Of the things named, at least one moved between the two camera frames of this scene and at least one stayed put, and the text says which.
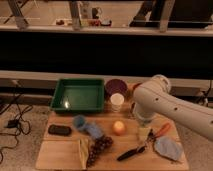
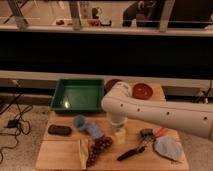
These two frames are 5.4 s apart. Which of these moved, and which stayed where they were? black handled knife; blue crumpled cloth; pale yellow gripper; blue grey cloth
Moved: pale yellow gripper
Stayed: blue crumpled cloth; black handled knife; blue grey cloth
